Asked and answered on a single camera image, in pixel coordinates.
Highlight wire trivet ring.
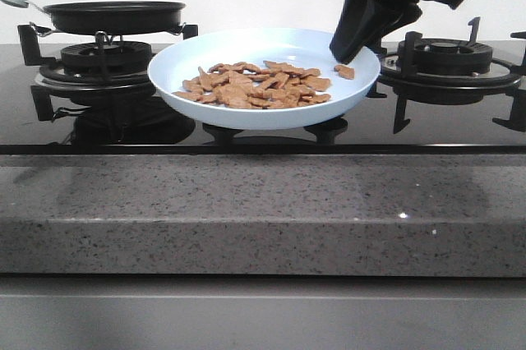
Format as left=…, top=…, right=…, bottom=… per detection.
left=28, top=21, right=187, bottom=45

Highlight black empty burner grate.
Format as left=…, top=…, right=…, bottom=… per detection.
left=378, top=17, right=525, bottom=133

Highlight light blue plate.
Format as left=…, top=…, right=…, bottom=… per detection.
left=148, top=28, right=381, bottom=130

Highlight brown meat pieces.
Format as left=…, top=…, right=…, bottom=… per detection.
left=173, top=61, right=332, bottom=109

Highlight black burner without pan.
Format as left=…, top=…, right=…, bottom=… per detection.
left=379, top=37, right=522, bottom=94

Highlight black frying pan mint handle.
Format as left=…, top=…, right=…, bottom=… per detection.
left=0, top=0, right=187, bottom=35

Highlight black burner under pan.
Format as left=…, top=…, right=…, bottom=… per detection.
left=35, top=41, right=154, bottom=98

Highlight black glass gas cooktop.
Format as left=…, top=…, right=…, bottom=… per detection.
left=1, top=45, right=525, bottom=154

